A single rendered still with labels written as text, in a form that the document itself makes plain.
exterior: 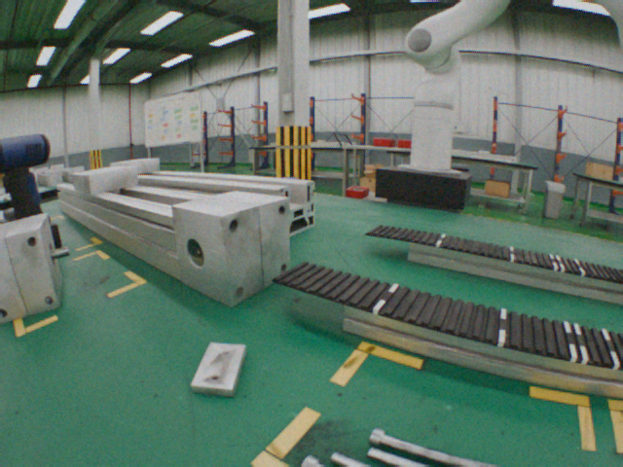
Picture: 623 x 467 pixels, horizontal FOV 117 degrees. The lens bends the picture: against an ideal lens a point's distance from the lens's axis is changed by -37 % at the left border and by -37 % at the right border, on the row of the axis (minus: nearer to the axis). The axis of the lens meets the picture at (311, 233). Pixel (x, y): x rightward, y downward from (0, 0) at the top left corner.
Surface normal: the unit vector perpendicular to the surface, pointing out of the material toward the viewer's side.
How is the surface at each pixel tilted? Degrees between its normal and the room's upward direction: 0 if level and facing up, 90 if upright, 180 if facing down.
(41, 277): 90
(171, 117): 90
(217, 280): 90
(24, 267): 90
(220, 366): 0
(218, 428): 0
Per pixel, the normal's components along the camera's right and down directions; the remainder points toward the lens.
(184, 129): -0.22, 0.29
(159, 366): 0.00, -0.95
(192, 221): -0.55, 0.25
